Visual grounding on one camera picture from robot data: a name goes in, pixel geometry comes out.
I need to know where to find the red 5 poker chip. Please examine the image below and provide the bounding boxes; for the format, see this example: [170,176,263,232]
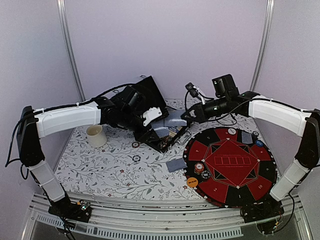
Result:
[194,162,205,175]

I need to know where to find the round red black poker mat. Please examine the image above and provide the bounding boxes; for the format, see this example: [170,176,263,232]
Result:
[182,127,278,208]

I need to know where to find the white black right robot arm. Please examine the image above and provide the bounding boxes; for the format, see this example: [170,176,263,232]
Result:
[181,74,320,232]

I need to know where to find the white dealer button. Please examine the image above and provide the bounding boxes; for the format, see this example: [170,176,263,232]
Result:
[227,128,237,135]

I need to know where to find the orange big blind button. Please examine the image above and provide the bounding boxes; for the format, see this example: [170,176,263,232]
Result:
[186,177,199,188]

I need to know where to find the right aluminium frame post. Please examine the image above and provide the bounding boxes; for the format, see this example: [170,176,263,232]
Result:
[249,0,275,92]

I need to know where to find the red white loose chip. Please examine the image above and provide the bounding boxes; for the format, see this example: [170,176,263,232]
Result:
[131,141,140,148]

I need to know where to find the left aluminium frame post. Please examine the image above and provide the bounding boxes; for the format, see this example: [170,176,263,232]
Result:
[56,0,86,101]

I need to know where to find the dealt face-down card pair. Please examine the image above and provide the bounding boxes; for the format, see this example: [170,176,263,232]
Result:
[241,131,253,145]

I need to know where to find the single face-down blue card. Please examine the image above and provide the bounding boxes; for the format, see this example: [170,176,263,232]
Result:
[163,109,187,127]

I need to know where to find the blue white loose chip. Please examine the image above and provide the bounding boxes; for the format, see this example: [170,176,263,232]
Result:
[132,155,141,162]

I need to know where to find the black 100 poker chips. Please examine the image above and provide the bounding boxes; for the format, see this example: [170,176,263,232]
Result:
[201,170,211,179]

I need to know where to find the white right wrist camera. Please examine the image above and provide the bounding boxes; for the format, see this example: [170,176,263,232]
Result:
[185,82,207,105]

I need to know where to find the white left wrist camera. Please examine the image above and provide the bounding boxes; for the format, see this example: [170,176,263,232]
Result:
[142,107,162,126]

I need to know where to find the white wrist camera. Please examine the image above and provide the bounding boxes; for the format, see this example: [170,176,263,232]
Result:
[185,82,207,105]
[142,107,162,126]

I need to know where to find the grey card deck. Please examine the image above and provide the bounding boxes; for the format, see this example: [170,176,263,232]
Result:
[165,158,187,173]

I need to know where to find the floral white table mat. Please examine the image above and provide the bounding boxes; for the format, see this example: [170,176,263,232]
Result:
[55,115,258,201]

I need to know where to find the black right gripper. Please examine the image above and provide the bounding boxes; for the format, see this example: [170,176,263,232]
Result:
[181,96,230,123]

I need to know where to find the open black poker chip case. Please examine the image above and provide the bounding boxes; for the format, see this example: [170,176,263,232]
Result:
[117,76,193,154]

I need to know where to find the blue small blind button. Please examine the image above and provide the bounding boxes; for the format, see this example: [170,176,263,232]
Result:
[255,140,264,147]

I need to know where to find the aluminium frame post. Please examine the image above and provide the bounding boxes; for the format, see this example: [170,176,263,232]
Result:
[56,0,86,101]
[249,0,275,92]

